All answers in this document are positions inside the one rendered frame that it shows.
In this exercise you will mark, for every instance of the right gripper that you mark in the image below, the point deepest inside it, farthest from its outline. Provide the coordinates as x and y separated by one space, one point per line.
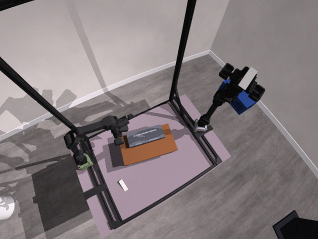
118 141

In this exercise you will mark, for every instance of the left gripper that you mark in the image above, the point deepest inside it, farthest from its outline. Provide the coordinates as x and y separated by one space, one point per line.
254 90

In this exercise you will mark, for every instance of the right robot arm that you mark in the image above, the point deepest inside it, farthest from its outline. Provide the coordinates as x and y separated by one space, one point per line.
108 123

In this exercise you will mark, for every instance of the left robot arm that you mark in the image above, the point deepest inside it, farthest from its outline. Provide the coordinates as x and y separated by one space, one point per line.
220 97

